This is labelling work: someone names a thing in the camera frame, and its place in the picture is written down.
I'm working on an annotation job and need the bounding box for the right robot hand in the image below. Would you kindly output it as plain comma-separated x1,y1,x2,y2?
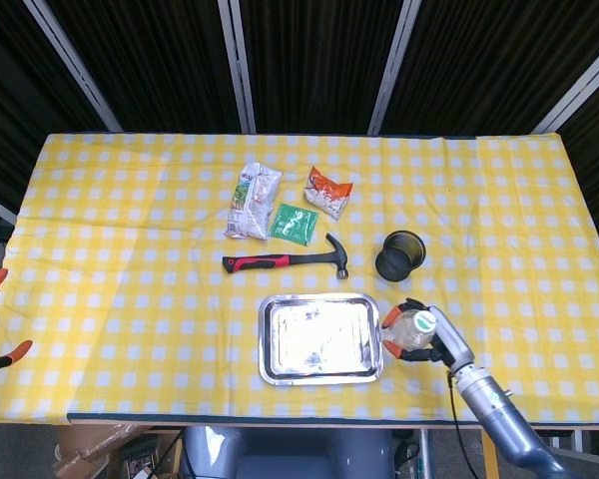
380,297,476,375

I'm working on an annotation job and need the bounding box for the transparent plastic water bottle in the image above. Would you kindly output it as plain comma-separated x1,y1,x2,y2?
384,307,439,352

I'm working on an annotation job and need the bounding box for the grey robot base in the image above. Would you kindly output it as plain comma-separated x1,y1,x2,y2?
181,425,396,479

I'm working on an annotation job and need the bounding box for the stainless steel rectangular tray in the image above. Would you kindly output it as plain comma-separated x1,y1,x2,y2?
257,292,384,387

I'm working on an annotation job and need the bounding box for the black mesh pen holder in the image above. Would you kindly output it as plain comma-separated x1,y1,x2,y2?
374,230,427,283

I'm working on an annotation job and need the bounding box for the brown cardboard box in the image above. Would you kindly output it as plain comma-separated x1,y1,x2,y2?
51,423,182,479

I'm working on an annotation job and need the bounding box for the yellow white checked tablecloth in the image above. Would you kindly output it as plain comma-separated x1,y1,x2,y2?
0,131,599,426

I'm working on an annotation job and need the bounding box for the orange white crumpled snack bag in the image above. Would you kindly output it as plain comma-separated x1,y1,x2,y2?
303,166,354,222

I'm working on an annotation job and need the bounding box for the green tea sachet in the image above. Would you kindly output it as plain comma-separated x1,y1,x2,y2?
269,202,319,247

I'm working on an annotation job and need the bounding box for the red black claw hammer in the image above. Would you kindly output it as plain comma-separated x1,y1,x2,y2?
222,233,350,280

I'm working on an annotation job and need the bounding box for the silver green snack bag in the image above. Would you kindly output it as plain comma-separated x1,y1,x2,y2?
223,162,285,241

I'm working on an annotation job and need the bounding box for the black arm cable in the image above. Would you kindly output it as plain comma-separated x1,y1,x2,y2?
446,369,481,479

